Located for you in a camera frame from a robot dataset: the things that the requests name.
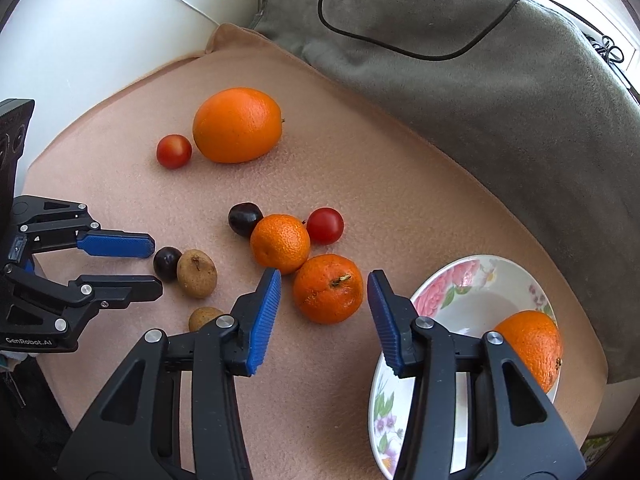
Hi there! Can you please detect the red cherry tomato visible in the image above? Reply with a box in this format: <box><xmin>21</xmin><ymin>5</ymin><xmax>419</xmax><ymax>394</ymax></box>
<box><xmin>156</xmin><ymin>134</ymin><xmax>193</xmax><ymax>169</ymax></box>
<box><xmin>306</xmin><ymin>207</ymin><xmax>345</xmax><ymax>245</ymax></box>

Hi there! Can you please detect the grey blanket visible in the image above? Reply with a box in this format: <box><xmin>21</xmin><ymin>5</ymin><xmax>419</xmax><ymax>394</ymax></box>
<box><xmin>252</xmin><ymin>0</ymin><xmax>640</xmax><ymax>385</ymax></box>

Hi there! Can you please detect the large smooth orange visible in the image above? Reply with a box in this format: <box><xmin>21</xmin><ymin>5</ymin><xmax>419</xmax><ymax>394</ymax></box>
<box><xmin>192</xmin><ymin>87</ymin><xmax>285</xmax><ymax>164</ymax></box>

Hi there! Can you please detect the black cable bundle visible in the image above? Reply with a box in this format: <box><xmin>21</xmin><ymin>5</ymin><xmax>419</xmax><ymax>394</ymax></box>
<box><xmin>582</xmin><ymin>30</ymin><xmax>626</xmax><ymax>68</ymax></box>

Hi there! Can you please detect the brown kiwi smaller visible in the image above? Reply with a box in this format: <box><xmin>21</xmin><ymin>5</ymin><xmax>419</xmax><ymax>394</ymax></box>
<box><xmin>188</xmin><ymin>306</ymin><xmax>225</xmax><ymax>333</ymax></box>

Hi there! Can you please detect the dark purple grape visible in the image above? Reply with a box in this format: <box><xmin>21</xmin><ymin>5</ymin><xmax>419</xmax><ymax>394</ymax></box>
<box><xmin>228</xmin><ymin>202</ymin><xmax>264</xmax><ymax>239</ymax></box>
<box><xmin>153</xmin><ymin>246</ymin><xmax>183</xmax><ymax>283</ymax></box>

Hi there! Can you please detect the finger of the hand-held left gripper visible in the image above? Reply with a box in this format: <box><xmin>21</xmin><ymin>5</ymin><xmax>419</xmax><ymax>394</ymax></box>
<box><xmin>4</xmin><ymin>265</ymin><xmax>164</xmax><ymax>334</ymax></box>
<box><xmin>12</xmin><ymin>198</ymin><xmax>155</xmax><ymax>259</ymax></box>

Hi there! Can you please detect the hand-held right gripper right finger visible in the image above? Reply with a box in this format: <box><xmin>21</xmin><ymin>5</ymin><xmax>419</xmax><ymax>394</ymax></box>
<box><xmin>367</xmin><ymin>269</ymin><xmax>587</xmax><ymax>480</ymax></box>

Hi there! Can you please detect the rough blemished orange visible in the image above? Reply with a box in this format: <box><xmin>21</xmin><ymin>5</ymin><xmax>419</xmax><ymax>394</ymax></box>
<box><xmin>492</xmin><ymin>310</ymin><xmax>564</xmax><ymax>395</ymax></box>

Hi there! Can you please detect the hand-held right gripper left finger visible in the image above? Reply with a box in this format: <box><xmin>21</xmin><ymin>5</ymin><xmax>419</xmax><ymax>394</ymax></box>
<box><xmin>57</xmin><ymin>268</ymin><xmax>282</xmax><ymax>480</ymax></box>

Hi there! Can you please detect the white floral plate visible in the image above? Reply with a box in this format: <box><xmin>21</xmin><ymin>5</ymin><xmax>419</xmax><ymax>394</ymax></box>
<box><xmin>368</xmin><ymin>254</ymin><xmax>559</xmax><ymax>480</ymax></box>

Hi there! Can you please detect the large brown longan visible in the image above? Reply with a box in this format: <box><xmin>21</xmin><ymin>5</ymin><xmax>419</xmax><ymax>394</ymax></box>
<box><xmin>176</xmin><ymin>249</ymin><xmax>219</xmax><ymax>299</ymax></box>

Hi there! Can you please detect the small tangerine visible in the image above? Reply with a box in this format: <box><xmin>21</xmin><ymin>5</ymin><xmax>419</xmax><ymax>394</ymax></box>
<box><xmin>250</xmin><ymin>214</ymin><xmax>312</xmax><ymax>275</ymax></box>
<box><xmin>293</xmin><ymin>254</ymin><xmax>364</xmax><ymax>325</ymax></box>

